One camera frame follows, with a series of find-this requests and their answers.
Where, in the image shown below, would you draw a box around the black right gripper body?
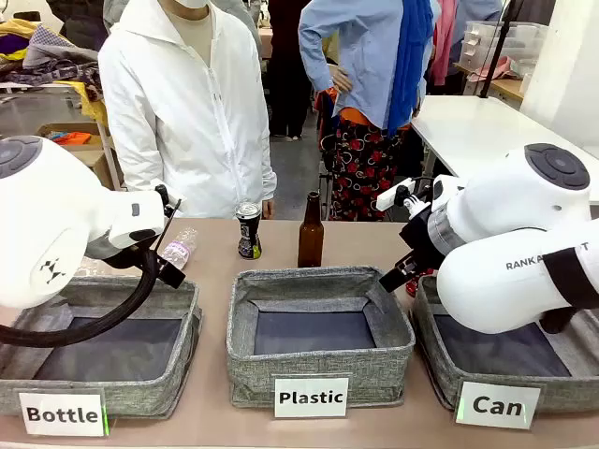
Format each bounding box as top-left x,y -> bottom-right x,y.
397,212 -> 446,272

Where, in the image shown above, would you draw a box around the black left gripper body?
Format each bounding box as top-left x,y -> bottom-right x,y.
139,247 -> 187,290

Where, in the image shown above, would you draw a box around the red crushed drink can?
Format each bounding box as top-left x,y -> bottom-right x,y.
404,268 -> 435,297

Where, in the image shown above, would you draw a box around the clear plastic water bottle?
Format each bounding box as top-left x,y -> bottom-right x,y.
160,226 -> 198,271

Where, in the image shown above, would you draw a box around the black drink can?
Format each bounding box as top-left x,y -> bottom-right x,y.
235,201 -> 263,261

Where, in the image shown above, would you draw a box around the brown glass bottle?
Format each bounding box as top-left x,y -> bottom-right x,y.
297,191 -> 326,269

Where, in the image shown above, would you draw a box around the white jacket person left forearm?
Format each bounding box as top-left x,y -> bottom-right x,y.
250,135 -> 279,205

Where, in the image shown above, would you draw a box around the grey fabric basket Can label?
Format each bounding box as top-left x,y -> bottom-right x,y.
410,274 -> 599,415

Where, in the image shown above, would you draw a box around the grey fabric basket Plastic label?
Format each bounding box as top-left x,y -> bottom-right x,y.
226,266 -> 416,410

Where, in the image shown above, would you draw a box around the grey fabric basket Bottle label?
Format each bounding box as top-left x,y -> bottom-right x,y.
0,275 -> 204,419

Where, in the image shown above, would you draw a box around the white Can sign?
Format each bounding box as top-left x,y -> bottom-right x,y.
454,380 -> 542,431

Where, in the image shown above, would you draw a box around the blue shirt person hand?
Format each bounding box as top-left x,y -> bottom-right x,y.
326,64 -> 356,95

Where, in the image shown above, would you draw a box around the white side table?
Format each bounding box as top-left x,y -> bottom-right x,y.
410,94 -> 599,206

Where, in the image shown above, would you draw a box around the cardboard box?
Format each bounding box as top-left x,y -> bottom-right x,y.
36,121 -> 124,191

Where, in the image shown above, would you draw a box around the white Plastic sign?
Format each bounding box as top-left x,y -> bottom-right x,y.
272,376 -> 351,419

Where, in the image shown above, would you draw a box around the person in white jacket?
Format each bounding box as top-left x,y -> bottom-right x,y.
97,0 -> 279,222

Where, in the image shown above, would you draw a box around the white Bottle sign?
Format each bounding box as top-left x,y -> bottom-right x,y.
18,391 -> 109,438

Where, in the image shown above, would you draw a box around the pink cloth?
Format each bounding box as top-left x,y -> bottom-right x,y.
470,54 -> 521,84

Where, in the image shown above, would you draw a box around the person in blue shirt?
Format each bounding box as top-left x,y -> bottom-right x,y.
297,0 -> 440,223

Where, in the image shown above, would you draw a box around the black pole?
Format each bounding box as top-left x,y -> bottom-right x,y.
478,0 -> 526,100

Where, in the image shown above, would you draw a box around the person in pink clothes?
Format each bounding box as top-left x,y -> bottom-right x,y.
428,0 -> 469,88

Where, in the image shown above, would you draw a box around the clear plastic storage boxes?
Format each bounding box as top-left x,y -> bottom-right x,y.
457,20 -> 549,72

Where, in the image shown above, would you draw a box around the person in black clothes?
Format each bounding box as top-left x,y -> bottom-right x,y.
265,0 -> 314,142

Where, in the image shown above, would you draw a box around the pile of clothes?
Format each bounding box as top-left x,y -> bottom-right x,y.
0,17 -> 107,103

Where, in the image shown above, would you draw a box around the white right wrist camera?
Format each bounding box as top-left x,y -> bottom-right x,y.
375,179 -> 416,210

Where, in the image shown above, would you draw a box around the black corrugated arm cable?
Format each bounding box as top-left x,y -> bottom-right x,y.
0,247 -> 161,348

